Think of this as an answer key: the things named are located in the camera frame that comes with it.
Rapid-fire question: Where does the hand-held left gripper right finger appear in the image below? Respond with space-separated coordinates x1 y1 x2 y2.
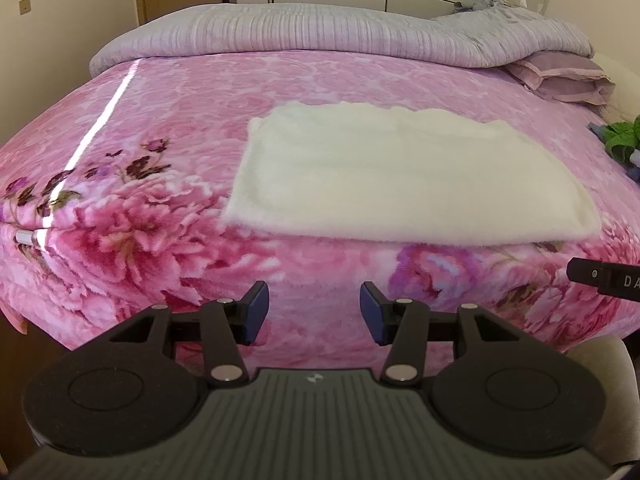
360 281 531 388

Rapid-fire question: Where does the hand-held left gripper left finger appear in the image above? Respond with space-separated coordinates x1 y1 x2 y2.
107 280 271 388

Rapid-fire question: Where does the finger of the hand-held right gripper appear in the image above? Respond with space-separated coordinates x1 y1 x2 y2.
567 257 606 291

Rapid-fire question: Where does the cream knit sweater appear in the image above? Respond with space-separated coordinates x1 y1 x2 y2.
220 101 602 247

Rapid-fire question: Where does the white round lidded tub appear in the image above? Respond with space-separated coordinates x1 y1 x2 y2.
565 335 640 466

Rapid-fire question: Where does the green knit garment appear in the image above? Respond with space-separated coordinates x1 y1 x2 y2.
597 115 640 163

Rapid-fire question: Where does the pink floral blanket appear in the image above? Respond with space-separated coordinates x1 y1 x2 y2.
0 49 640 366

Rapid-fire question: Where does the mauve pillow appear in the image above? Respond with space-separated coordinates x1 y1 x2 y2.
505 50 616 106

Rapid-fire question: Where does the lilac striped quilt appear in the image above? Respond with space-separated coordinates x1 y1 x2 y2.
89 1 596 75

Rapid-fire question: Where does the blue grey cloth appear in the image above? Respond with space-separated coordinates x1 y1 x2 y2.
452 0 501 13

